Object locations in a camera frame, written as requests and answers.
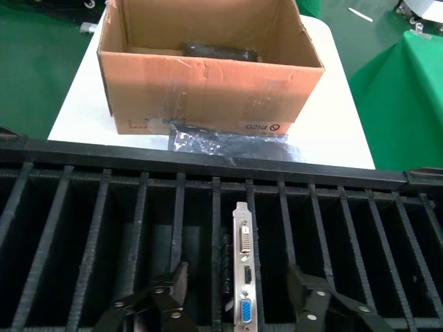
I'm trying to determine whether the black slotted container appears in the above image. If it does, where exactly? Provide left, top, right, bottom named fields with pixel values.
left=0, top=126, right=443, bottom=332

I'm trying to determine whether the white wheeled cart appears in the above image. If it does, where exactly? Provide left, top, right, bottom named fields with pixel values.
left=396, top=0, right=443, bottom=24

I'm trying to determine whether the translucent grey antistatic bag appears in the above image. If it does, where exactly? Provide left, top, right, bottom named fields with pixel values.
left=168, top=119, right=308, bottom=167

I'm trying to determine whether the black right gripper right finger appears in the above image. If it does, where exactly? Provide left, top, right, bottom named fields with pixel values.
left=285, top=264, right=397, bottom=332

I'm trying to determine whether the silver metal table clamp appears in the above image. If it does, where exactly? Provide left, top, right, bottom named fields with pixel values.
left=409, top=22, right=433, bottom=40

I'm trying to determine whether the bagged graphics card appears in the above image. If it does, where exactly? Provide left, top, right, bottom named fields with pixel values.
left=179, top=41, right=261, bottom=63

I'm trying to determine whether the graphics card with metal bracket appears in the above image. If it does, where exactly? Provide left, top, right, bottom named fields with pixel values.
left=220, top=201, right=260, bottom=332

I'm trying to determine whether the brown open cardboard box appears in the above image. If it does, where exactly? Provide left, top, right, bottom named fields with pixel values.
left=96, top=0, right=326, bottom=136

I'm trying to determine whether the white strip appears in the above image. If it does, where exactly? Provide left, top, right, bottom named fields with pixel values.
left=347, top=6, right=374, bottom=24

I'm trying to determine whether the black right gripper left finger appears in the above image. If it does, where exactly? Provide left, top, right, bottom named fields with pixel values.
left=92, top=261, right=199, bottom=332

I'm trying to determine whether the green tablecloth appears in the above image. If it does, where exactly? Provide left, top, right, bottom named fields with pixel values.
left=347, top=30, right=443, bottom=173

